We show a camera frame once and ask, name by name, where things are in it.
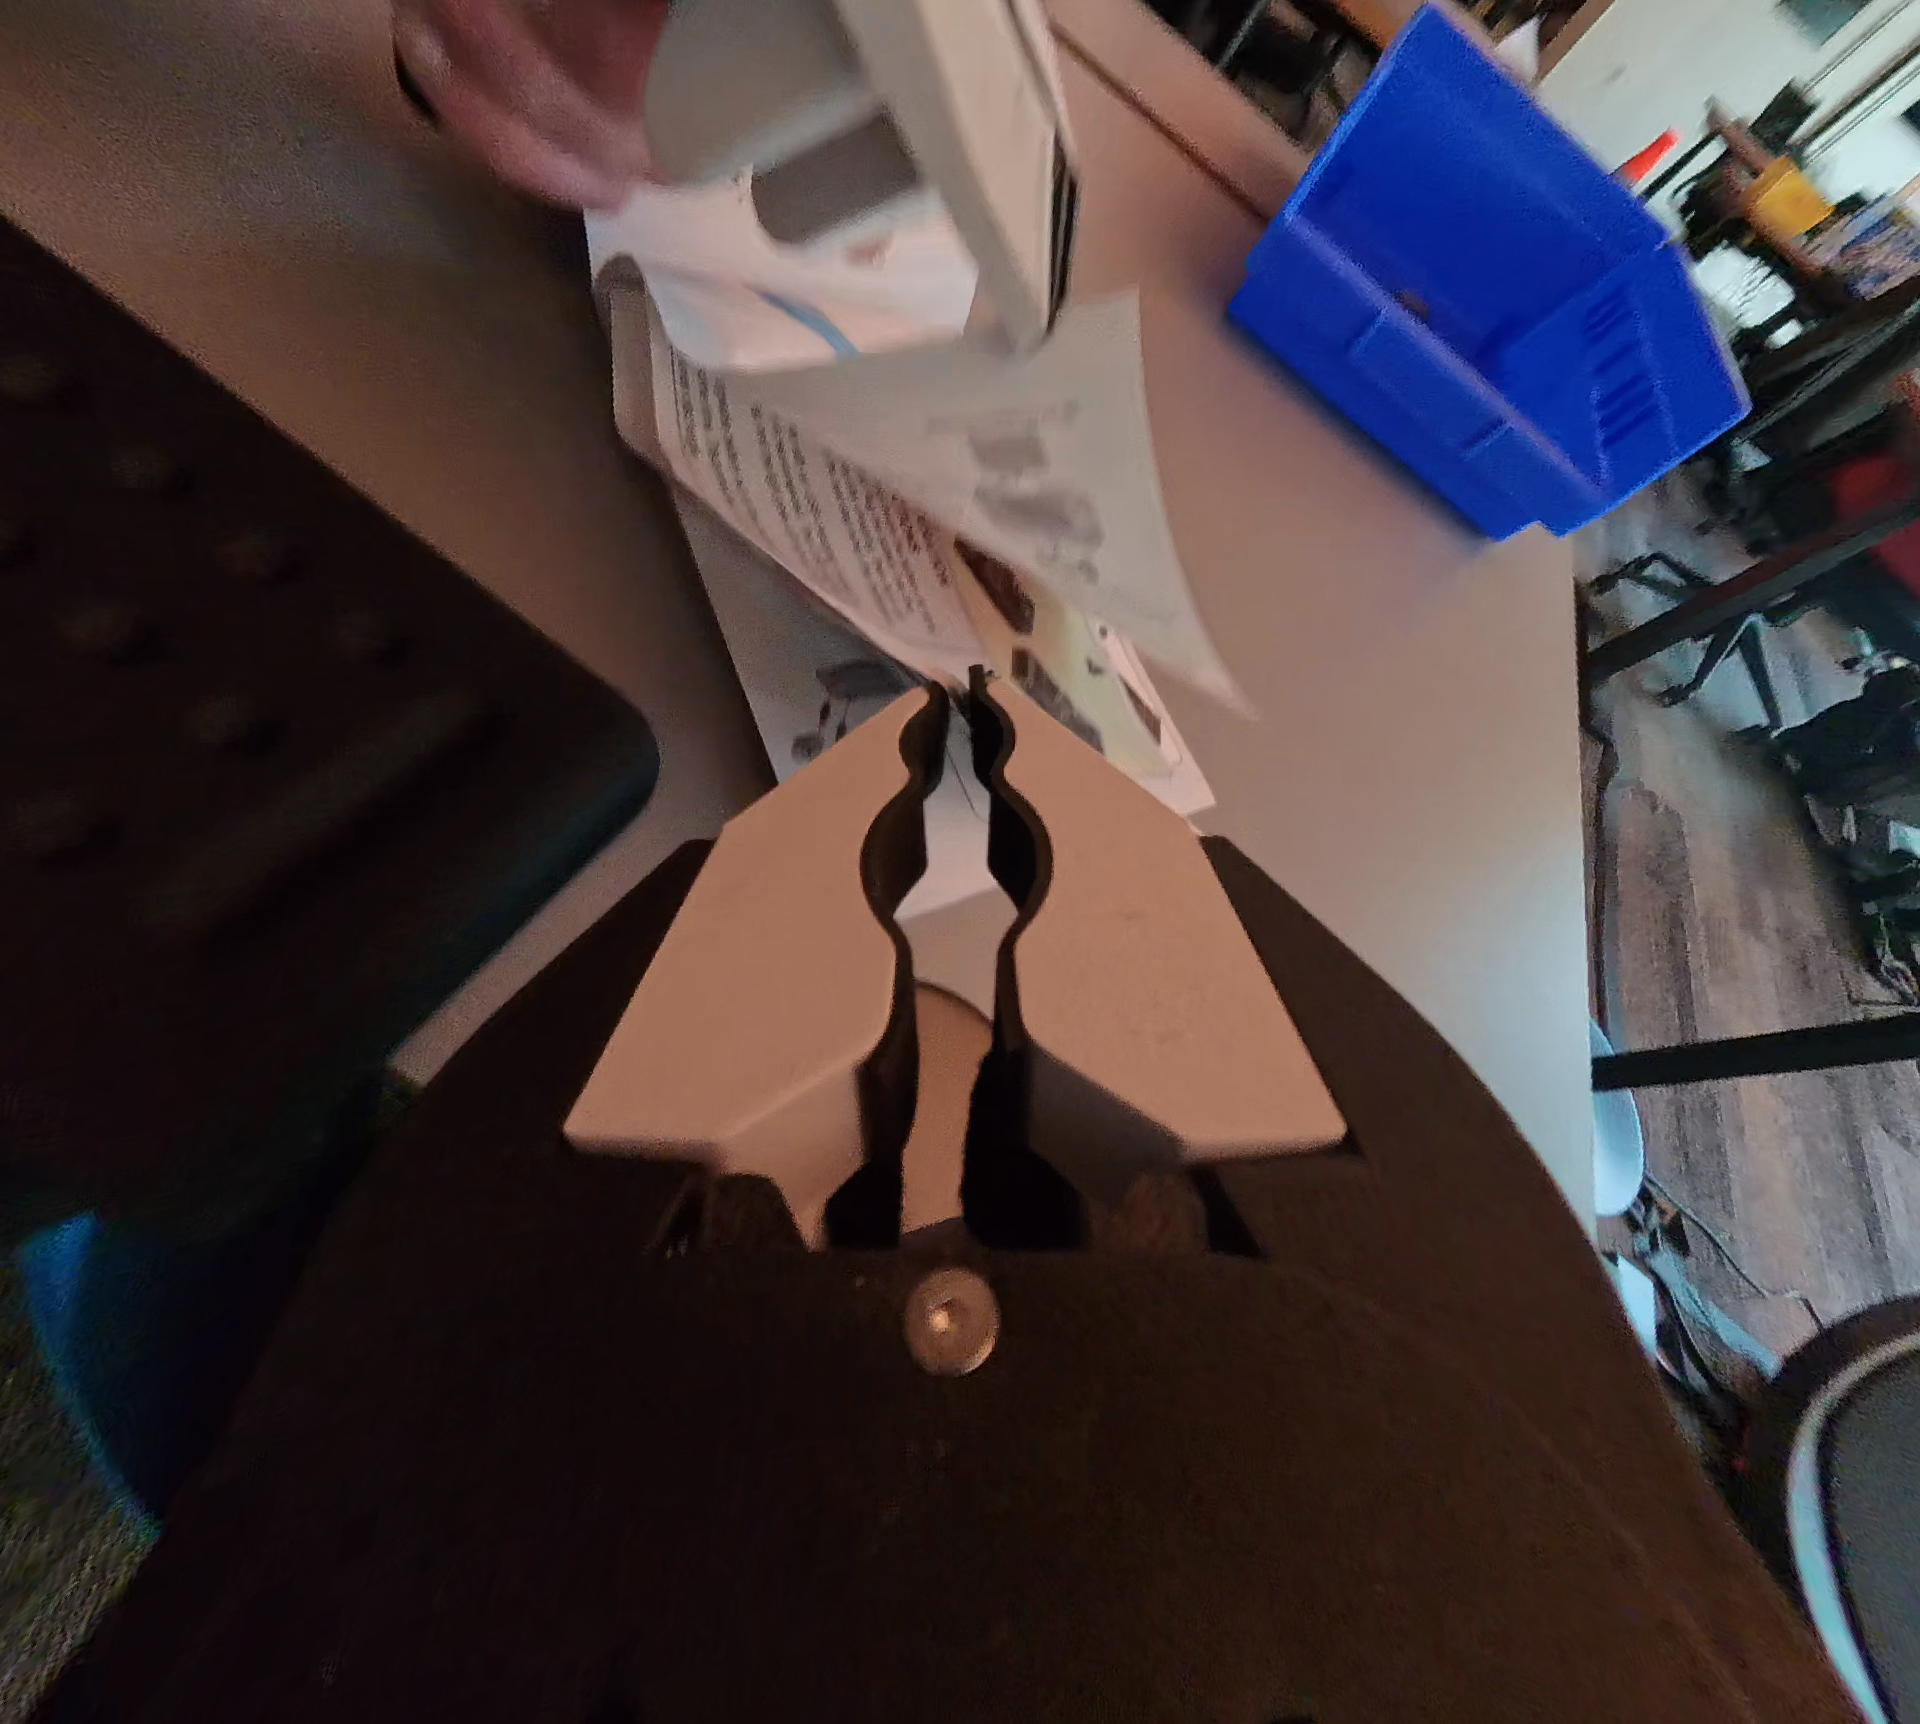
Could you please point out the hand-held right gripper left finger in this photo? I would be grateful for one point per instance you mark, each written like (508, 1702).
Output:
(735, 988)

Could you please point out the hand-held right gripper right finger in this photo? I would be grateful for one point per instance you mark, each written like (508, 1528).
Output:
(1154, 988)

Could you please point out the white instruction booklet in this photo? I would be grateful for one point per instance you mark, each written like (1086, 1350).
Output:
(841, 508)

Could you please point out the person's left hand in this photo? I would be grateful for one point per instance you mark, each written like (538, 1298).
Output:
(494, 59)

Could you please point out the blue plastic bin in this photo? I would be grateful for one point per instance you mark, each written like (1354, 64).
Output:
(1501, 299)

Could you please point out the black perforated chair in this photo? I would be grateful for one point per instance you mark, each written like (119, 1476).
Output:
(225, 705)

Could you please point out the orange traffic cone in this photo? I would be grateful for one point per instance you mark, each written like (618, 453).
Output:
(1646, 160)

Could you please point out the round black stool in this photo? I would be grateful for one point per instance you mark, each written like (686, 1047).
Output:
(1844, 1528)

